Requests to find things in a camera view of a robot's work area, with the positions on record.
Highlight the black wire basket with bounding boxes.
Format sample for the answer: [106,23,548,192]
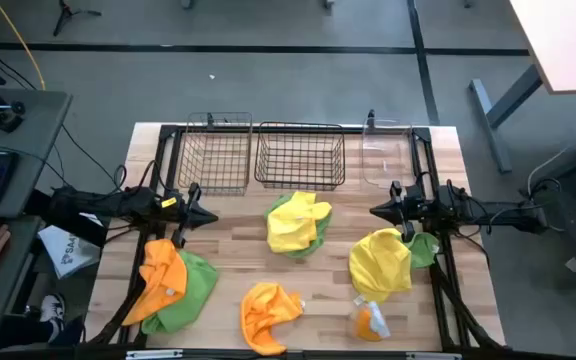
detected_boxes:
[253,120,347,192]

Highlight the white cable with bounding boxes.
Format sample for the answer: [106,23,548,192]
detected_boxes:
[525,143,572,197]

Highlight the silver metal bracket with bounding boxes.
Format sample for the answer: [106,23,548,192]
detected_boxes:
[124,349,185,360]
[406,351,463,360]

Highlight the black tripod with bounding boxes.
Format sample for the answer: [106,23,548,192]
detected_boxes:
[51,0,104,38]

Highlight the yellow floor cable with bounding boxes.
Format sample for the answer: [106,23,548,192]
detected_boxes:
[0,0,47,92]

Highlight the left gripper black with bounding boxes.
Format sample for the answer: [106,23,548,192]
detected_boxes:
[171,182,219,249]

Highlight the copper wire basket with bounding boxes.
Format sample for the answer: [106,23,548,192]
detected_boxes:
[177,111,254,197]

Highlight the clear plastic bin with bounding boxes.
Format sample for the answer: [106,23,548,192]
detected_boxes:
[360,117,418,190]

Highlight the green microfiber towel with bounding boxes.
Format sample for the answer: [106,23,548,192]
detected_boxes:
[401,231,441,270]
[140,248,220,336]
[263,193,334,260]

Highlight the black floor cable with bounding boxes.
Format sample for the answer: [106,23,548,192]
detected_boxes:
[0,47,129,194]

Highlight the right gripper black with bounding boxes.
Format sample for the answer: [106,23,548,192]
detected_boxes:
[369,180,422,244]

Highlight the white printed paper bag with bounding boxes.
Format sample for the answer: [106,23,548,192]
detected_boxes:
[37,212,105,280]

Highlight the white table top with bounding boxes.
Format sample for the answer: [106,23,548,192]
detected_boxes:
[508,0,576,96]

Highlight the grey table leg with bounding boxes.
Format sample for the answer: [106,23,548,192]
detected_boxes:
[468,63,545,175]

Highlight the orange towel in plastic bag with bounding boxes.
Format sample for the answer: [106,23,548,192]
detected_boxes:
[349,294,393,344]

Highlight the yellow microfiber towel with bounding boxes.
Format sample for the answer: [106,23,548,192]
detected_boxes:
[266,190,334,254]
[348,227,414,305]

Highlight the orange microfiber towel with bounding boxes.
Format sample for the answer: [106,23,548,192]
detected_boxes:
[239,281,306,357]
[121,238,190,327]

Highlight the black aluminium table frame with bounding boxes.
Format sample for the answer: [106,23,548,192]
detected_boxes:
[85,123,507,360]

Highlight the grey side desk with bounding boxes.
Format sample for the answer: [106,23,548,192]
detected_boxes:
[0,85,74,344]

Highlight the person's shoe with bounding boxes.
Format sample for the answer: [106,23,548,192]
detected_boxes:
[39,292,68,342]

